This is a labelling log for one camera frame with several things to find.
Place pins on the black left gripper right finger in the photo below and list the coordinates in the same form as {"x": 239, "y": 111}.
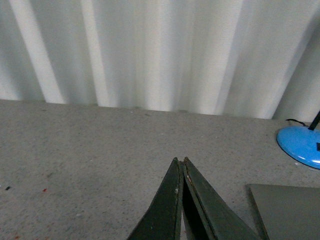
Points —
{"x": 207, "y": 215}

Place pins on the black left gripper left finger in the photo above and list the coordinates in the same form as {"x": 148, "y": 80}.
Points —
{"x": 162, "y": 220}

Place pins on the grey laptop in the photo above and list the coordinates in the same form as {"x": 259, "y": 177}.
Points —
{"x": 286, "y": 212}

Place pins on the blue desk lamp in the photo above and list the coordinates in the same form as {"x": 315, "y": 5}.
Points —
{"x": 302, "y": 143}

